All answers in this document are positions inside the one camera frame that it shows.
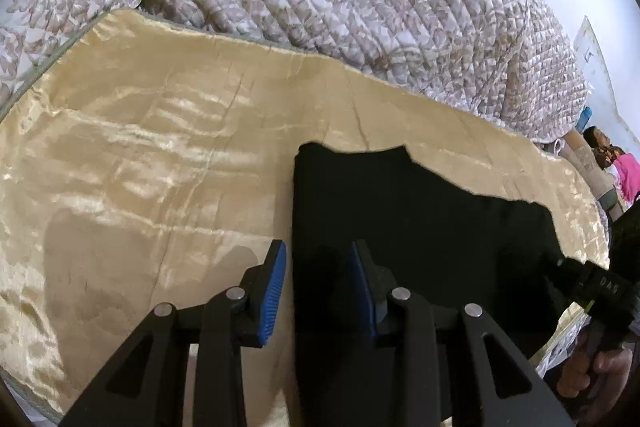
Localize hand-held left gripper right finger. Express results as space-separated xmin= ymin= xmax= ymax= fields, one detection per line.
xmin=350 ymin=239 xmax=576 ymax=427

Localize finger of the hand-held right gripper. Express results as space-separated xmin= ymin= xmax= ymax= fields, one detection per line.
xmin=544 ymin=257 xmax=583 ymax=290

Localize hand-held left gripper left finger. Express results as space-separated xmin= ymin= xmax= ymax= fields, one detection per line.
xmin=60 ymin=239 xmax=288 ymax=427

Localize black pants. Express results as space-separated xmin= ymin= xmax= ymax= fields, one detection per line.
xmin=292 ymin=142 xmax=612 ymax=427

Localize person's right hand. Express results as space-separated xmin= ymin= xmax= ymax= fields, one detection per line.
xmin=555 ymin=331 xmax=637 ymax=414

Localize cream satin blanket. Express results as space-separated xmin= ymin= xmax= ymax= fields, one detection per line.
xmin=0 ymin=7 xmax=612 ymax=424

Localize patterned beige post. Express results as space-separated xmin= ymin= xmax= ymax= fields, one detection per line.
xmin=565 ymin=129 xmax=622 ymax=208

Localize white wall poster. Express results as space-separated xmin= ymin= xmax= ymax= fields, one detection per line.
xmin=572 ymin=17 xmax=615 ymax=108

